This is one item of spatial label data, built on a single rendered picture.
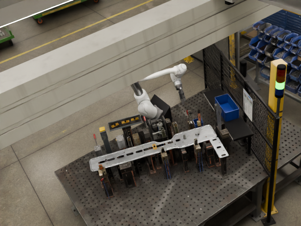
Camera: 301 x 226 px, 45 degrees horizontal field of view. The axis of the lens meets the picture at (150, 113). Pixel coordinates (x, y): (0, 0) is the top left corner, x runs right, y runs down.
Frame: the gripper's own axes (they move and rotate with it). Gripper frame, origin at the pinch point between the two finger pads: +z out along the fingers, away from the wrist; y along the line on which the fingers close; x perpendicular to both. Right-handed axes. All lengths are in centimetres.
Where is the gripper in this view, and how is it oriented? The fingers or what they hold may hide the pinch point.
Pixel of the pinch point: (184, 102)
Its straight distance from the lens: 412.1
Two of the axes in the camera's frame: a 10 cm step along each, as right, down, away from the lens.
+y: 0.0, -3.2, -9.5
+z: 2.8, 9.1, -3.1
